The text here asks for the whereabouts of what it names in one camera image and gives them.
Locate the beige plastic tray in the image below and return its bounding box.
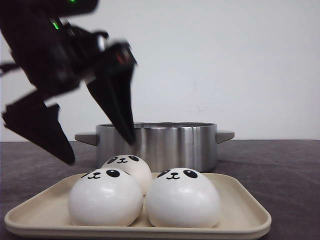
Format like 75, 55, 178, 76
4, 173, 272, 240

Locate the panda bun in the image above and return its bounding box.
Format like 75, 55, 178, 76
145, 167, 222, 228
68, 167, 144, 227
101, 154, 153, 195

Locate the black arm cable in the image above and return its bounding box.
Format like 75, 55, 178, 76
0, 63, 23, 76

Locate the steel pot with grey handles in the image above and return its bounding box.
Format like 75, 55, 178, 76
74, 122, 235, 172

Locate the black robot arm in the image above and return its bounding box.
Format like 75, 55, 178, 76
0, 0, 137, 165

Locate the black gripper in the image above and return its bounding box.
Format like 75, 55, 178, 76
2, 24, 137, 165

